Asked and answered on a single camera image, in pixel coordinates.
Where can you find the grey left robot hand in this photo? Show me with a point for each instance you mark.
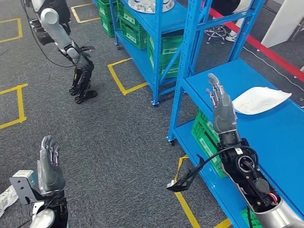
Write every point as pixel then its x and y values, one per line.
pixel 48 176

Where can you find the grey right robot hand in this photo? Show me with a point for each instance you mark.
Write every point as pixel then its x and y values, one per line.
pixel 224 113

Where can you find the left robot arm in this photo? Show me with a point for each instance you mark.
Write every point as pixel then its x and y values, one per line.
pixel 52 214

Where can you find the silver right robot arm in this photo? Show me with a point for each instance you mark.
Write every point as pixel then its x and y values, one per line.
pixel 251 179

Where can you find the white plastic cover part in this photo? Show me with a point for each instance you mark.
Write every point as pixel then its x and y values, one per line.
pixel 259 100

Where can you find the blue metal shelf rack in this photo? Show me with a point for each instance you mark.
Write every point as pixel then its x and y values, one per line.
pixel 142 59
pixel 273 141

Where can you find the chrome stool base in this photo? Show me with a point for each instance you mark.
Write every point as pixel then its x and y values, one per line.
pixel 216 33

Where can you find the yellow floor tape outline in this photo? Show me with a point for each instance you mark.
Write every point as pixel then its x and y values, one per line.
pixel 20 104
pixel 185 207

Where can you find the red floor tape line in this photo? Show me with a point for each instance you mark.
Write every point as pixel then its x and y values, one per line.
pixel 273 55

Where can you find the white slanted board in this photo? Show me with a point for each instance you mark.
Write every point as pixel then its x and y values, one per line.
pixel 282 22

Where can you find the black silver humanoid robot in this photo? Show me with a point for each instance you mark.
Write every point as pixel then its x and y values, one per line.
pixel 56 31

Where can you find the grey plastic wheel hubcap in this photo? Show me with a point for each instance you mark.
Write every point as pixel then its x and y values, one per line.
pixel 147 5

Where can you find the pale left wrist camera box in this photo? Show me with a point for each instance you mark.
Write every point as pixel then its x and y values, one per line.
pixel 23 185

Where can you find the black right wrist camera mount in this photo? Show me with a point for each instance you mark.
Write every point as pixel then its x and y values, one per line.
pixel 185 181

